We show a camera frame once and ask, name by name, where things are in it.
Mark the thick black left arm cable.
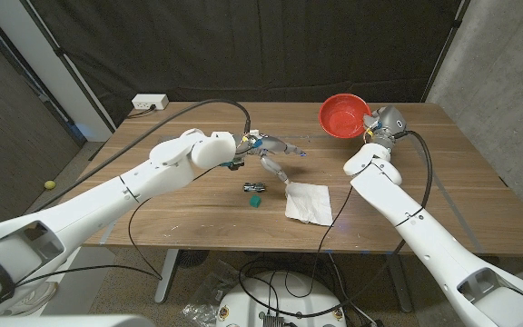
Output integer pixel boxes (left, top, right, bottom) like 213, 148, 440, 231
32, 98, 252, 213

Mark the black power strip cord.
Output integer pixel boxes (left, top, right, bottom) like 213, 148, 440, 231
125, 104, 157, 121

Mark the black backdrop stand pole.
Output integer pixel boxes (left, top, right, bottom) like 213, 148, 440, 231
419, 0, 471, 104
18, 0, 117, 134

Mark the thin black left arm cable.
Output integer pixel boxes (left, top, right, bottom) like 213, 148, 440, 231
14, 165, 220, 287

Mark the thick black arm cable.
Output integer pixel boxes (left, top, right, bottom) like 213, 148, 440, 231
238, 130, 434, 319
32, 98, 252, 213

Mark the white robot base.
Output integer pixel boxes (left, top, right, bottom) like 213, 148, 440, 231
215, 271, 348, 327

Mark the grey table leg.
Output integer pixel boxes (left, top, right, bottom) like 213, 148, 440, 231
383, 253, 413, 313

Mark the black backdrop curtain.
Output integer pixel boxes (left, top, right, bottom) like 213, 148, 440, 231
18, 0, 465, 128

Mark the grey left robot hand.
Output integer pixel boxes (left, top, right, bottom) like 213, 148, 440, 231
242, 134, 308, 185

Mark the white towel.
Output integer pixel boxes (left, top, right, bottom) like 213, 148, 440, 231
284, 181, 335, 228

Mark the white power strip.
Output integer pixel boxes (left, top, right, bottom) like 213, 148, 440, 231
131, 93, 170, 112

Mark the clear plastic bag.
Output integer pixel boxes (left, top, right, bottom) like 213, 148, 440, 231
182, 261, 244, 327

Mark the white sneaker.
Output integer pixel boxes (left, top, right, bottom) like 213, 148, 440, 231
0, 281, 58, 317

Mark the white table leg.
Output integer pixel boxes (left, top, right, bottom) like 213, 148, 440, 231
153, 248, 180, 304

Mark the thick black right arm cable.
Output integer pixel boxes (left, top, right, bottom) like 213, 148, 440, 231
238, 130, 434, 319

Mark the red bowl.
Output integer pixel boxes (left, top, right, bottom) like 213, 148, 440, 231
318, 93, 372, 140

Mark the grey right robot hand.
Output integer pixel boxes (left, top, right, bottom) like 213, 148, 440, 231
361, 104, 408, 151

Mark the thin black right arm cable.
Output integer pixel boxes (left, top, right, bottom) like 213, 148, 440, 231
283, 184, 354, 301

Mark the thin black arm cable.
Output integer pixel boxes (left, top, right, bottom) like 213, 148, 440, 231
283, 184, 354, 301
14, 165, 220, 287

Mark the black round floor object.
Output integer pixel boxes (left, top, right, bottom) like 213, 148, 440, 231
177, 249, 211, 269

